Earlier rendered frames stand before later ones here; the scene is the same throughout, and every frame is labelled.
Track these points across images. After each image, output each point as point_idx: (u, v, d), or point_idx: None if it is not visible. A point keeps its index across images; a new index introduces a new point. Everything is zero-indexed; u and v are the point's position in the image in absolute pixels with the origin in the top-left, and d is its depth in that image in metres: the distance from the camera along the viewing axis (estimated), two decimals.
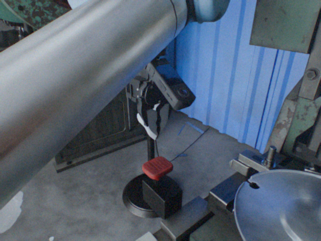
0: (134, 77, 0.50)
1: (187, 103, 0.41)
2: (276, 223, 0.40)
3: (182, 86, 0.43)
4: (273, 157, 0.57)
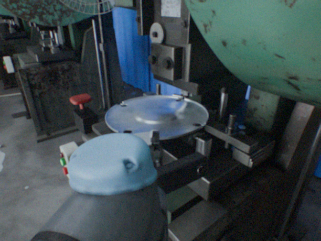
0: None
1: (206, 166, 0.43)
2: (131, 116, 0.64)
3: (194, 169, 0.41)
4: (159, 91, 0.82)
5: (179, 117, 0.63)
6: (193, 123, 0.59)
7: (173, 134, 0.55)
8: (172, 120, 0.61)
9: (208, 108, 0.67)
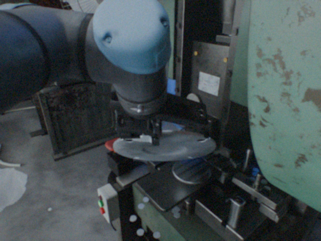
0: (126, 123, 0.41)
1: (207, 117, 0.43)
2: (138, 149, 0.65)
3: (193, 106, 0.41)
4: None
5: (186, 147, 0.62)
6: (197, 141, 0.58)
7: (173, 136, 0.54)
8: (177, 143, 0.60)
9: (235, 162, 0.75)
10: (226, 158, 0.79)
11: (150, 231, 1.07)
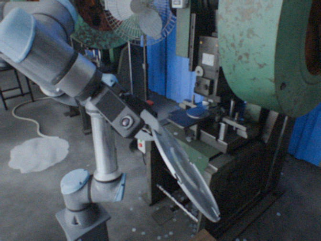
0: None
1: (133, 132, 0.39)
2: (176, 149, 0.65)
3: (123, 114, 0.40)
4: (194, 98, 1.41)
5: (185, 179, 0.53)
6: (179, 177, 0.48)
7: None
8: (179, 166, 0.53)
9: (224, 109, 1.26)
10: (219, 108, 1.30)
11: (168, 166, 1.57)
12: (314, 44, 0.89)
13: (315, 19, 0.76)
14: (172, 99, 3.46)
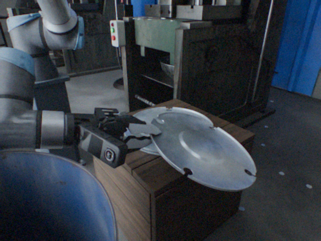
0: None
1: (119, 161, 0.41)
2: (189, 127, 0.63)
3: (104, 147, 0.41)
4: None
5: (202, 161, 0.52)
6: (190, 169, 0.48)
7: (162, 147, 0.51)
8: (191, 152, 0.53)
9: None
10: None
11: (147, 73, 1.45)
12: None
13: None
14: None
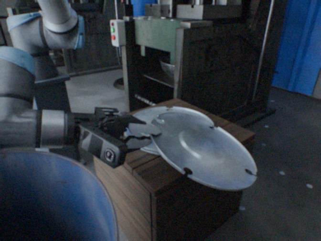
0: None
1: (119, 161, 0.41)
2: (189, 127, 0.63)
3: (104, 147, 0.41)
4: None
5: (202, 161, 0.52)
6: (190, 168, 0.48)
7: (162, 147, 0.51)
8: (191, 152, 0.53)
9: None
10: None
11: (147, 73, 1.45)
12: None
13: None
14: None
